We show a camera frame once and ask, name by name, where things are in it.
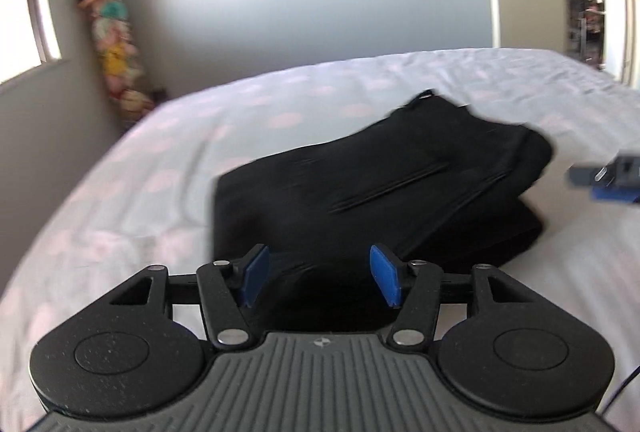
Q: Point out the black jeans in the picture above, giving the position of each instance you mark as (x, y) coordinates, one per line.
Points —
(380, 192)

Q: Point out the bed with pale dotted sheet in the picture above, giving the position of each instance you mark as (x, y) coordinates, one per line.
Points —
(150, 192)

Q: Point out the column of plush toys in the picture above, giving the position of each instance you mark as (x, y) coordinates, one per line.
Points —
(112, 37)

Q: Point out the small dark object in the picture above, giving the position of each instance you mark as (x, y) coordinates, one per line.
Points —
(159, 93)

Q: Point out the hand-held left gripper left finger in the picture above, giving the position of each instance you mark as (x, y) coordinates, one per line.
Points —
(254, 274)

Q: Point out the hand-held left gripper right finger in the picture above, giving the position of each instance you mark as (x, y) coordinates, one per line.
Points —
(384, 274)

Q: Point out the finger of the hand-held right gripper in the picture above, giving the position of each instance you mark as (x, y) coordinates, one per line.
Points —
(600, 184)

